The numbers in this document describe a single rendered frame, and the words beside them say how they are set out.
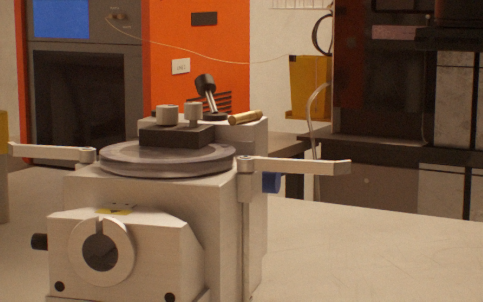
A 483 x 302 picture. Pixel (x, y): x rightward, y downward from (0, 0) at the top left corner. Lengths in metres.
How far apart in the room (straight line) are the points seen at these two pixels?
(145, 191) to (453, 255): 0.28
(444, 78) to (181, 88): 0.78
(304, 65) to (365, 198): 0.39
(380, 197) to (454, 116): 0.94
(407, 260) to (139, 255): 0.26
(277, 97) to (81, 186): 3.07
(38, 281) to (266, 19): 3.02
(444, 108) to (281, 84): 2.37
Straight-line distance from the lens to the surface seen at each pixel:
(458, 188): 1.24
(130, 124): 1.84
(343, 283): 0.62
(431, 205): 1.26
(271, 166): 0.54
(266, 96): 3.62
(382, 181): 2.16
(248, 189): 0.54
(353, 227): 0.76
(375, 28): 2.19
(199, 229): 0.52
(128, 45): 1.82
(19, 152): 0.61
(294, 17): 3.54
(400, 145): 2.12
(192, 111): 0.58
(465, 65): 1.23
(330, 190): 2.21
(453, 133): 1.25
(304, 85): 2.30
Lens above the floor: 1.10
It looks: 10 degrees down
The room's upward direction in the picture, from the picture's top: straight up
